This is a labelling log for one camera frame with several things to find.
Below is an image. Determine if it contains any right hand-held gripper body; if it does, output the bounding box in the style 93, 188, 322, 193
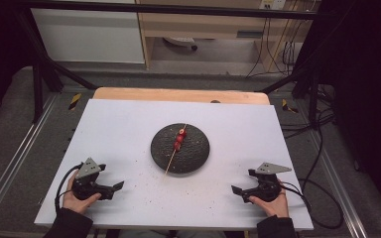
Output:
242, 162, 293, 203

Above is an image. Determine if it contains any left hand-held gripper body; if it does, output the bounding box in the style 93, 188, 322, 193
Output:
71, 157, 115, 201

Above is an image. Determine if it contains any black textured round plate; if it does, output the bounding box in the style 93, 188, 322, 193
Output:
150, 123, 210, 175

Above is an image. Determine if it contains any thin bamboo skewer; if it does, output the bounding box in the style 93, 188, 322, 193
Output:
164, 123, 189, 176

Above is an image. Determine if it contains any person's left hand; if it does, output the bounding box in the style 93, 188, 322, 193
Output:
63, 170, 102, 215

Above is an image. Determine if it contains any person's right hand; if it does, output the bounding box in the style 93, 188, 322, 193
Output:
248, 179, 290, 218

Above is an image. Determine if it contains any white board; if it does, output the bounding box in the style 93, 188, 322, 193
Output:
34, 98, 315, 231

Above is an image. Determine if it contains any wooden table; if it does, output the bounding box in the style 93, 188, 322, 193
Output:
92, 86, 271, 106

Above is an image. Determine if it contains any white cabinet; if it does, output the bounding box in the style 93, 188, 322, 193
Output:
29, 0, 146, 64

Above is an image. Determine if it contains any grey chair base with caster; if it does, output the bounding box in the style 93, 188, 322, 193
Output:
163, 36, 199, 52

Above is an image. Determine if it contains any light wooden desk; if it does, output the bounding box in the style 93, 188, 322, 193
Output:
135, 0, 316, 72

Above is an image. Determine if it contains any white power strip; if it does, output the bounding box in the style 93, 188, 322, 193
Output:
259, 0, 287, 11

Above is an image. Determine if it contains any left hand-held gripper black cable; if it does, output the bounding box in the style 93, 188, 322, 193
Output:
54, 163, 84, 213

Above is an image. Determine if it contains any hand-held gripper black cable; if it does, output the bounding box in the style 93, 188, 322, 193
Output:
278, 179, 313, 213
54, 163, 84, 213

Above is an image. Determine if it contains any right hand-held gripper black cable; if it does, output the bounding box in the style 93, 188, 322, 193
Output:
278, 179, 313, 213

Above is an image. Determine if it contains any aluminium floor rail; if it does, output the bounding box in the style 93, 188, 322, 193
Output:
311, 132, 371, 238
0, 93, 60, 220

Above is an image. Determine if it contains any black floor cable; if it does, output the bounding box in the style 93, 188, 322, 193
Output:
279, 82, 344, 230

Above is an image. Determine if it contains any bundle of hanging cables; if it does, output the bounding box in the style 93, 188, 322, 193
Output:
245, 16, 301, 79

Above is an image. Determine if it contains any black metal frame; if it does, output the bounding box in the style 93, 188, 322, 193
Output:
13, 0, 358, 130

